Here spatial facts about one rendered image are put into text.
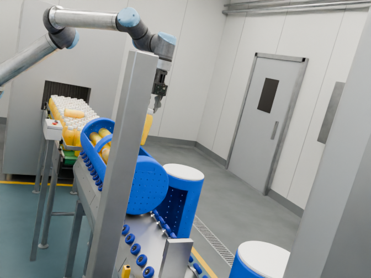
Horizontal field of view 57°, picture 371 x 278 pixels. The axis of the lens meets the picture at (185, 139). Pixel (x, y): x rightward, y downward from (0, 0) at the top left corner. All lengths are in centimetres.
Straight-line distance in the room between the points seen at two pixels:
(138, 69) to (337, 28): 463
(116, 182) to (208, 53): 668
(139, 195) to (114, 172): 80
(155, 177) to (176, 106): 570
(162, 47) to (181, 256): 91
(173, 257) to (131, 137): 59
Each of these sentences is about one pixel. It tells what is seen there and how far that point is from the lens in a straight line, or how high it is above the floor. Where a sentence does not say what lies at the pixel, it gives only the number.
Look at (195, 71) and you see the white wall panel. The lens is 737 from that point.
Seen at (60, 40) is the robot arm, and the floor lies 167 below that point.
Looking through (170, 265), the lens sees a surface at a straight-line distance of 133.
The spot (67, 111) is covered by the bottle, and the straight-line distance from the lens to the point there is 294.
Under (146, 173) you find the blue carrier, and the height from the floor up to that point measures 117.
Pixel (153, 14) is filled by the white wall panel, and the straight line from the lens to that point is 696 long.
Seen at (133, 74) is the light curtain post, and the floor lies 164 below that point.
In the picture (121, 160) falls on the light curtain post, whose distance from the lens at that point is 88.
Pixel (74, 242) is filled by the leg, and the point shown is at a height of 32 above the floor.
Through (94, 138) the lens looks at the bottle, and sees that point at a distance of 229.
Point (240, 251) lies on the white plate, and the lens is 146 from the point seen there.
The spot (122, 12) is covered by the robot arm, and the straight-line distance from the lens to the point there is 164.
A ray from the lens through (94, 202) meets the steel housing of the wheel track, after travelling 196.
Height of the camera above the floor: 169
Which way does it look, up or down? 12 degrees down
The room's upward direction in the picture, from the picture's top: 13 degrees clockwise
